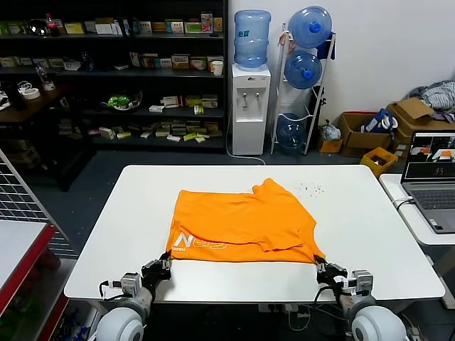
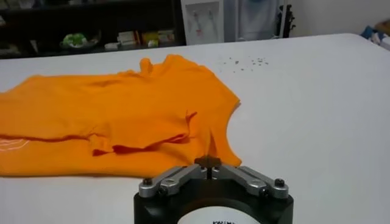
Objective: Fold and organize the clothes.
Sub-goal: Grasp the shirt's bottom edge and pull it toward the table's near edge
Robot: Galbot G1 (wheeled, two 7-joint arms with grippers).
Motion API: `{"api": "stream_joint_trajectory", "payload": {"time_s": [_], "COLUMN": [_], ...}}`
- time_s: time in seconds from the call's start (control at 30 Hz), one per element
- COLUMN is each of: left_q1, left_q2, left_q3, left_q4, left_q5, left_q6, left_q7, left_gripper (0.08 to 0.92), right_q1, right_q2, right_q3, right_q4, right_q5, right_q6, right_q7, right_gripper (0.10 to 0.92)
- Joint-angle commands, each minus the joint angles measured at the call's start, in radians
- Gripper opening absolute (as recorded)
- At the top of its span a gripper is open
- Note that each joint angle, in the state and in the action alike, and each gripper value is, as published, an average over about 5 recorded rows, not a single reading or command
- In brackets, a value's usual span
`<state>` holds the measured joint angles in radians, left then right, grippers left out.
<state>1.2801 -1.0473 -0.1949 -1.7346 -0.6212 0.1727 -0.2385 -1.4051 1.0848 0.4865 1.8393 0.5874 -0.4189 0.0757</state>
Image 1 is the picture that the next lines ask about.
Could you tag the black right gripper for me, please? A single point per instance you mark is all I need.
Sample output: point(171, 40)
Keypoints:
point(332, 274)

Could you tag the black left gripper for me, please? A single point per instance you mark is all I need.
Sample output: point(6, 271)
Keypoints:
point(155, 273)

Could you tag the orange t-shirt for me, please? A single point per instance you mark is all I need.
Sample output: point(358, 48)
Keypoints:
point(241, 223)

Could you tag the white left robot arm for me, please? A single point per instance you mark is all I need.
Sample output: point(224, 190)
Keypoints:
point(121, 323)

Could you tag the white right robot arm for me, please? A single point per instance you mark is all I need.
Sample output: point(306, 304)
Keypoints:
point(377, 323)

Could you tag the pile of grey clothes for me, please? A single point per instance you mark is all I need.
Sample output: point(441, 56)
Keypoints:
point(439, 93)

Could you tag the white side table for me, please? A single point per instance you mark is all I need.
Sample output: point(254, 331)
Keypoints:
point(409, 227)

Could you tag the yellow plastic bin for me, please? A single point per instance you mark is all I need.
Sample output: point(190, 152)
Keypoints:
point(378, 161)

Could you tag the small yellow cardboard box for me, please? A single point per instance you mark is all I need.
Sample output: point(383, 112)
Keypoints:
point(330, 145)

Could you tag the grey laptop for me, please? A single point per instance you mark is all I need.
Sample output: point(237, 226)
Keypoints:
point(432, 197)

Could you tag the closed brown cardboard box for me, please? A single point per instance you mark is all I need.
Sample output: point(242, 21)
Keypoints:
point(359, 139)

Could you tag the blue water jug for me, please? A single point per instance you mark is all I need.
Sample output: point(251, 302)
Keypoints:
point(302, 70)
point(291, 136)
point(307, 25)

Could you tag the white plastic bag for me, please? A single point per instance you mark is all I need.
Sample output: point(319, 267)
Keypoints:
point(331, 131)

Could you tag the white water dispenser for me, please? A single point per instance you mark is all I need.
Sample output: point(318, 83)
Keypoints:
point(250, 134)

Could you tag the red-edged white table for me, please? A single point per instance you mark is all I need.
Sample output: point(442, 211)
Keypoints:
point(17, 245)

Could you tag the small flat white box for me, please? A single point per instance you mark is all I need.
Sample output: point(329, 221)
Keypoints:
point(157, 108)

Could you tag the blue and white bag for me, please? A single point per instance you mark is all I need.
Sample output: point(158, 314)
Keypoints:
point(378, 121)

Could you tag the white and red medicine box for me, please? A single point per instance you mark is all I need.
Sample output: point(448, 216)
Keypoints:
point(173, 101)

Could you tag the open brown cardboard box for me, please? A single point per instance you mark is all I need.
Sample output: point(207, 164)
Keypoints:
point(416, 113)

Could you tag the black shelving unit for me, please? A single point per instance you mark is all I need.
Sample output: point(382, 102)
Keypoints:
point(142, 73)

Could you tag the white paper cup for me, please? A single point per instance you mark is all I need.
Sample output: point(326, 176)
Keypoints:
point(218, 68)

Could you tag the dark brown desk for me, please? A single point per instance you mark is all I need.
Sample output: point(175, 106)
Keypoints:
point(32, 106)

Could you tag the white tape roll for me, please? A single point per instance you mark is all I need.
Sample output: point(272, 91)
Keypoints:
point(31, 93)

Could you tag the clear plastic bottle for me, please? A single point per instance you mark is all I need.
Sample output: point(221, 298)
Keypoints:
point(44, 77)

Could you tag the black thermos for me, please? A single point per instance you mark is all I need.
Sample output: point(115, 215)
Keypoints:
point(17, 97)

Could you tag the upright blue water bottle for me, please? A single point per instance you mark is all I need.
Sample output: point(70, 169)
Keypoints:
point(252, 38)

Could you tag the white carton box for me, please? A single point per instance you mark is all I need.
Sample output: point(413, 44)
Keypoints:
point(105, 28)

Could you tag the pink and green tall box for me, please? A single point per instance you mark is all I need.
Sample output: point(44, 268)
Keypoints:
point(207, 23)

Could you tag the cola bottle red cap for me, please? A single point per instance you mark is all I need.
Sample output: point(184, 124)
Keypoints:
point(52, 26)

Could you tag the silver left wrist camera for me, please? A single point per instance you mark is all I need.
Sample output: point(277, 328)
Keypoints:
point(131, 284)

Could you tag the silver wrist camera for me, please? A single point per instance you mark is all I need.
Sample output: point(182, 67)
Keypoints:
point(131, 284)
point(362, 282)

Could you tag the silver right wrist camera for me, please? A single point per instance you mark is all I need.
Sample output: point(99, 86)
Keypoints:
point(362, 282)

